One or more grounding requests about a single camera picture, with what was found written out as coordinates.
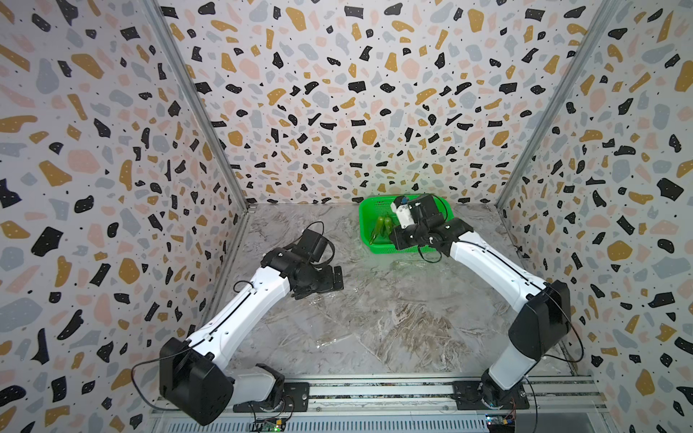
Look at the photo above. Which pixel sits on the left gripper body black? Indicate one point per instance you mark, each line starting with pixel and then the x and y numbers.
pixel 323 280

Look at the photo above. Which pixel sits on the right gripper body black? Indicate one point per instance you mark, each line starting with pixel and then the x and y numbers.
pixel 411 236

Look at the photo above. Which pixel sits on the green peppers bunch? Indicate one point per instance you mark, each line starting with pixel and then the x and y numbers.
pixel 383 228

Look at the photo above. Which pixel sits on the green plastic mesh basket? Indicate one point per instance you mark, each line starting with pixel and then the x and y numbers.
pixel 427 208

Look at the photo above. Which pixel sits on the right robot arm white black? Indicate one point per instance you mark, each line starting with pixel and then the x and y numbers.
pixel 543 309

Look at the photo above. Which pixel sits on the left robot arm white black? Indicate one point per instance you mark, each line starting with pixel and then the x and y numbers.
pixel 192 371

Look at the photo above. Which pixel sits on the left circuit board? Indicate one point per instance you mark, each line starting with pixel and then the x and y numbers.
pixel 269 426

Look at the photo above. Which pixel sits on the circuit board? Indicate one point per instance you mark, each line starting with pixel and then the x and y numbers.
pixel 500 424
pixel 269 426

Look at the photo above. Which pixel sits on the right circuit board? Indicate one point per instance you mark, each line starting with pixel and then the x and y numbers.
pixel 500 424

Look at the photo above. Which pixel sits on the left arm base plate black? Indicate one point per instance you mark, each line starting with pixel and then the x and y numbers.
pixel 287 397

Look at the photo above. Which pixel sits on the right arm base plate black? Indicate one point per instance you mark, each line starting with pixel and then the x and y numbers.
pixel 479 395

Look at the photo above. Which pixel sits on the aluminium front rail frame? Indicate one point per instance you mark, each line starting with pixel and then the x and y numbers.
pixel 415 403

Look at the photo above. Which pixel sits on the left corner aluminium post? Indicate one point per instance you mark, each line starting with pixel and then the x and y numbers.
pixel 170 49

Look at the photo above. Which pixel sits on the corner aluminium post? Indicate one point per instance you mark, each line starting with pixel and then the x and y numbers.
pixel 601 19
pixel 170 49

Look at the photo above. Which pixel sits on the right corner aluminium post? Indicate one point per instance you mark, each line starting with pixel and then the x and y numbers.
pixel 601 19

